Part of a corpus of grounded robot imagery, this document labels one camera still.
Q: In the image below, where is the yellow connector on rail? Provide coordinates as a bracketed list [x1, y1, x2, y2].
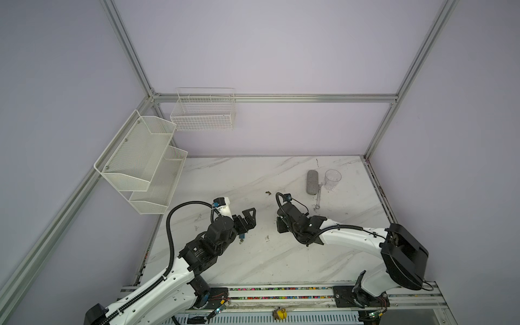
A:
[272, 308, 288, 321]

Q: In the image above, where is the aluminium frame post left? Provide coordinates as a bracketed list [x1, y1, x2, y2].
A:
[100, 0, 154, 97]

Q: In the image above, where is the grey fabric oblong case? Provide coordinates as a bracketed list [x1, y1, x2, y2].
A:
[306, 170, 320, 196]

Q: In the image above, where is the white wire basket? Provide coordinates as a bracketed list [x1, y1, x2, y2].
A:
[170, 87, 236, 131]

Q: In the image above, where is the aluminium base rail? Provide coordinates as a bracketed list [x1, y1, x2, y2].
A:
[163, 284, 457, 324]

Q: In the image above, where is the clear plastic cup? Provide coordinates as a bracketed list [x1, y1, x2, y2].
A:
[324, 169, 342, 191]

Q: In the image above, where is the white mesh two-tier shelf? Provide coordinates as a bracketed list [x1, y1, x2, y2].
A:
[93, 111, 188, 215]

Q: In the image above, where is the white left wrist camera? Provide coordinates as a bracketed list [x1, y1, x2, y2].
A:
[213, 197, 232, 217]

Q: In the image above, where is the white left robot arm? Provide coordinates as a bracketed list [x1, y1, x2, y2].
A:
[84, 197, 257, 324]

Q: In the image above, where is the aluminium frame post right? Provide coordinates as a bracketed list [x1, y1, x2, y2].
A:
[364, 0, 459, 160]

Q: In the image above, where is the aluminium frame back beam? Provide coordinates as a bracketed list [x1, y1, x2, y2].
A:
[154, 93, 398, 104]

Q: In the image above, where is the aluminium frame post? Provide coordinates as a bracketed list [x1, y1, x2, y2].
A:
[364, 0, 459, 160]
[100, 0, 154, 97]

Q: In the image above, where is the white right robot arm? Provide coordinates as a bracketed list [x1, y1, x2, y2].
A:
[275, 192, 429, 308]

